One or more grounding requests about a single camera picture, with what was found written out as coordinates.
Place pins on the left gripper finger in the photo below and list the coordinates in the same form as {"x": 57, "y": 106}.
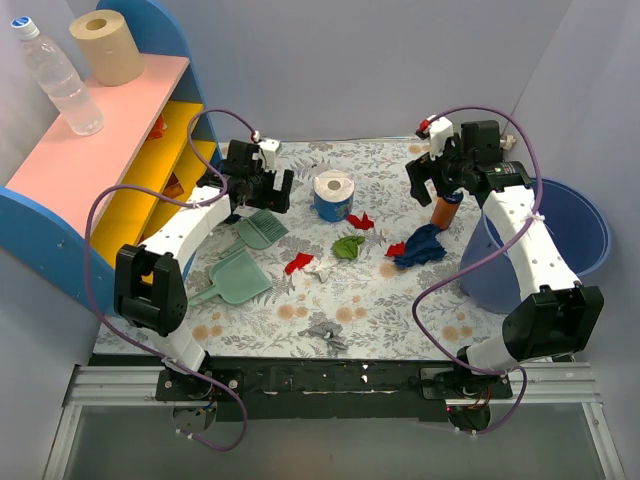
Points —
{"x": 281, "y": 197}
{"x": 239, "y": 193}

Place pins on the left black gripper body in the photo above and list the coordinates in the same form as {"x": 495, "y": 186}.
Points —
{"x": 270, "y": 192}

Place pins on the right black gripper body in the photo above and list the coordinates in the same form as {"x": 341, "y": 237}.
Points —
{"x": 435, "y": 167}

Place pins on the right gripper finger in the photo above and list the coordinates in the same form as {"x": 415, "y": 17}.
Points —
{"x": 418, "y": 171}
{"x": 454, "y": 149}

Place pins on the green hand brush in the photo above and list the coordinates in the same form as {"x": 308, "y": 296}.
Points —
{"x": 260, "y": 230}

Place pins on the red paper scrap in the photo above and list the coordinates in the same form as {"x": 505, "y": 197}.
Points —
{"x": 361, "y": 223}
{"x": 396, "y": 250}
{"x": 299, "y": 262}

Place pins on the white paper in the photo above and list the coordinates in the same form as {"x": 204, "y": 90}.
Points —
{"x": 321, "y": 270}

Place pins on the green dustpan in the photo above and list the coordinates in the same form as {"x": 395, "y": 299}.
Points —
{"x": 236, "y": 279}

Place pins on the grey paper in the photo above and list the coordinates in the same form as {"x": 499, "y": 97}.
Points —
{"x": 330, "y": 333}

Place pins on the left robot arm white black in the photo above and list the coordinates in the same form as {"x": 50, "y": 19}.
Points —
{"x": 149, "y": 278}

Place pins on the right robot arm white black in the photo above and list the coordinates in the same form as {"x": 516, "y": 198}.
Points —
{"x": 557, "y": 313}

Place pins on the dark blue crumpled paper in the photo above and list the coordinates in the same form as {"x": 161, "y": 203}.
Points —
{"x": 421, "y": 247}

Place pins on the green crumpled paper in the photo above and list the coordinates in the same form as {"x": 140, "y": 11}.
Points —
{"x": 348, "y": 247}

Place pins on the small dark blue scrap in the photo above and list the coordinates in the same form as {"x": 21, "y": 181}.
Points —
{"x": 232, "y": 219}

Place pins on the grey lotion bottle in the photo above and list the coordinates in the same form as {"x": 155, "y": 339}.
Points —
{"x": 507, "y": 142}

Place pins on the orange spray bottle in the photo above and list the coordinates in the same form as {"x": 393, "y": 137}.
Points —
{"x": 445, "y": 210}

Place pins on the white toilet roll blue wrap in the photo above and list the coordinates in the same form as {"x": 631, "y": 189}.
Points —
{"x": 333, "y": 195}

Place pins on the orange item middle shelf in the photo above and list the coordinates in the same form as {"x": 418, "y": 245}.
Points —
{"x": 173, "y": 188}

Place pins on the orange item shelf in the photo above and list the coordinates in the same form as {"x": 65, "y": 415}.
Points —
{"x": 158, "y": 129}
{"x": 173, "y": 188}

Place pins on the red paper scrap top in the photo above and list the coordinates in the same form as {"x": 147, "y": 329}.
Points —
{"x": 361, "y": 223}

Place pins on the orange item upper shelf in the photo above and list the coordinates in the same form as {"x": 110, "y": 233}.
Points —
{"x": 158, "y": 129}

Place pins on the blue plastic bucket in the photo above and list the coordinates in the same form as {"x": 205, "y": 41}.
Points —
{"x": 567, "y": 240}

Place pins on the blue pink yellow shelf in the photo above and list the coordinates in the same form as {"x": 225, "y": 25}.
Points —
{"x": 76, "y": 200}

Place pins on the clear plastic water bottle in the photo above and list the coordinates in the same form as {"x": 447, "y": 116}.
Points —
{"x": 58, "y": 78}

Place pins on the brown toilet paper roll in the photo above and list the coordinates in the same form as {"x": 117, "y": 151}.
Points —
{"x": 107, "y": 44}

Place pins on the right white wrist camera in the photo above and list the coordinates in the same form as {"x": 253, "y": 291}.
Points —
{"x": 436, "y": 130}

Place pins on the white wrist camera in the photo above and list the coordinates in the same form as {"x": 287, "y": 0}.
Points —
{"x": 436, "y": 130}
{"x": 268, "y": 150}

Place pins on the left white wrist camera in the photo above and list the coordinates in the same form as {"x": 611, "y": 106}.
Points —
{"x": 268, "y": 150}

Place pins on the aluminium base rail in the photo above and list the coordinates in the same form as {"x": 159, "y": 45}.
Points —
{"x": 283, "y": 389}

